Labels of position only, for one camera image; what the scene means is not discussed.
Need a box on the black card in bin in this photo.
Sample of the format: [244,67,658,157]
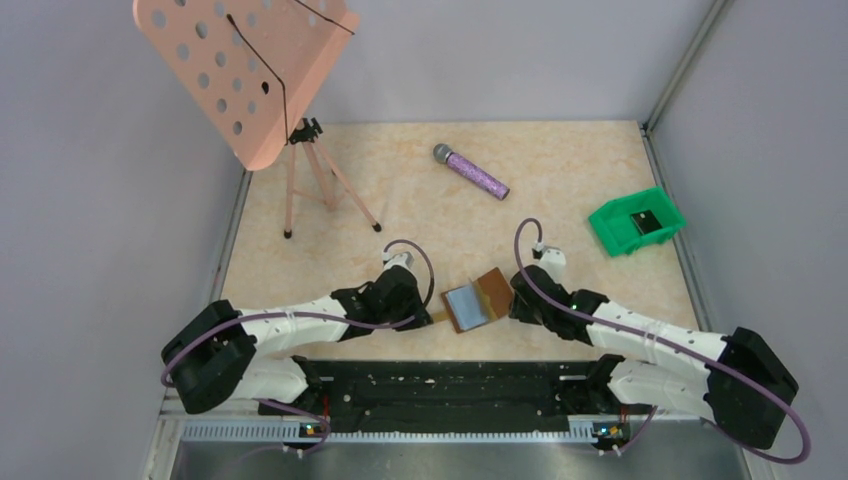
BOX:
[630,210,663,236]

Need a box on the green plastic bin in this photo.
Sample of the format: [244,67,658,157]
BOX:
[588,186,687,257]

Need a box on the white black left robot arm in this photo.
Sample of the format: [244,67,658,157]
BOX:
[161,264,433,414]

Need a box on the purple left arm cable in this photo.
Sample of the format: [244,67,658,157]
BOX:
[160,239,437,458]

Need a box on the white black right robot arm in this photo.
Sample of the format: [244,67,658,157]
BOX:
[509,265,799,450]

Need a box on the brown leather card holder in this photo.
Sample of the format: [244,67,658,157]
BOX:
[432,267,514,334]

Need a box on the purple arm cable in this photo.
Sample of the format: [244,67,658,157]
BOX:
[514,218,812,465]
[160,239,437,458]

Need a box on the pink music stand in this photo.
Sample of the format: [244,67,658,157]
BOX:
[132,0,382,238]

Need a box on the purple glitter microphone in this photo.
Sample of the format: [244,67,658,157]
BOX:
[433,143,510,200]

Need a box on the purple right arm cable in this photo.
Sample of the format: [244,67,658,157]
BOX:
[514,218,812,465]

